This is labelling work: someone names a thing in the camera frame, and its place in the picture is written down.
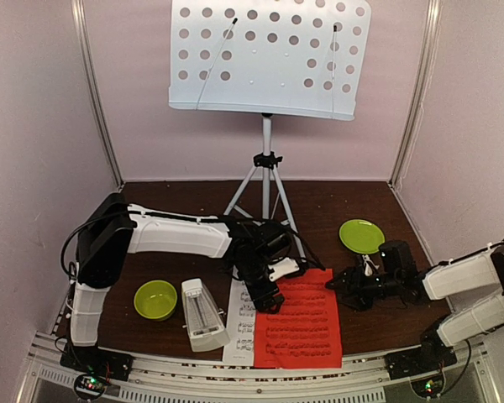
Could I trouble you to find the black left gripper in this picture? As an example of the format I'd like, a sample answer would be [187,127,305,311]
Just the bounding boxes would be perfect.
[234,257,285,314]

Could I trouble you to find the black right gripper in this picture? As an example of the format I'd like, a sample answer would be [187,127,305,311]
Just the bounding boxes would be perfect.
[325,266,402,311]

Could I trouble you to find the red sheet music page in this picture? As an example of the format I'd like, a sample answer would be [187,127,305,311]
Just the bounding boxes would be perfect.
[253,269,343,369]

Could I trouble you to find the white sheet music page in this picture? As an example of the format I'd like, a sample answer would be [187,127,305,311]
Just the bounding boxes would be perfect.
[223,280,256,367]

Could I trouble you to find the white folding music stand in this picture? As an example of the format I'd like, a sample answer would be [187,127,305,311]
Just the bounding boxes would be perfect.
[166,0,371,261]

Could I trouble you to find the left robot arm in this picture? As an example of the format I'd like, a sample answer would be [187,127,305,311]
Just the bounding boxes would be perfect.
[60,193,299,373]

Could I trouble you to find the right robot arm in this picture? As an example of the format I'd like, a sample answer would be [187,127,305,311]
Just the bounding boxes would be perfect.
[325,239,504,371]

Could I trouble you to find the lime green plate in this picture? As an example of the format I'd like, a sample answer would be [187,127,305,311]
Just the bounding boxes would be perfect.
[339,219,386,254]

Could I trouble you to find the white metronome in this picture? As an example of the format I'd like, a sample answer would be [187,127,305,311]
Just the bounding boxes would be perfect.
[181,278,230,353]

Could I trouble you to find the lime green bowl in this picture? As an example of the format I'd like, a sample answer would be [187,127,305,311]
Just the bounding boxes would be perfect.
[134,280,178,321]

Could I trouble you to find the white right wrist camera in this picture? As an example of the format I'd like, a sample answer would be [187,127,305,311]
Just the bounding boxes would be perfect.
[356,254,380,277]

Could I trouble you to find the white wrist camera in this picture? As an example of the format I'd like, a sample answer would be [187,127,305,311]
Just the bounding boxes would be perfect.
[356,254,380,277]
[267,258,300,282]

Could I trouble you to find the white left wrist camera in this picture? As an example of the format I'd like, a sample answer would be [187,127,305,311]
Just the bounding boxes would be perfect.
[267,258,300,282]

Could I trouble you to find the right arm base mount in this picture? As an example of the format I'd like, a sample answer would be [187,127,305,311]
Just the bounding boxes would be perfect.
[385,318,457,379]

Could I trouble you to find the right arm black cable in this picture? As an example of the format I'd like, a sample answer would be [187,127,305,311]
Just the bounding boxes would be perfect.
[438,339,471,387]

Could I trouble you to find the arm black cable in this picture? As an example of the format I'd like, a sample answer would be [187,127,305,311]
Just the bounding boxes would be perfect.
[438,339,471,387]
[60,217,135,278]

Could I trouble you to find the aluminium front rail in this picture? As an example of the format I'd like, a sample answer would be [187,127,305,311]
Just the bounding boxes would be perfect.
[13,332,501,402]

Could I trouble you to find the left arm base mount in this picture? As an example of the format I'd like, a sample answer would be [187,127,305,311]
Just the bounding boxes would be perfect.
[60,340,134,381]

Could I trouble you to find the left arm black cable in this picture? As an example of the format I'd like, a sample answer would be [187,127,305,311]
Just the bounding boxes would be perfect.
[60,217,135,278]

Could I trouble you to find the left aluminium corner post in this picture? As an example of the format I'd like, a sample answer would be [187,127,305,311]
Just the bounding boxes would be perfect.
[71,0,125,190]

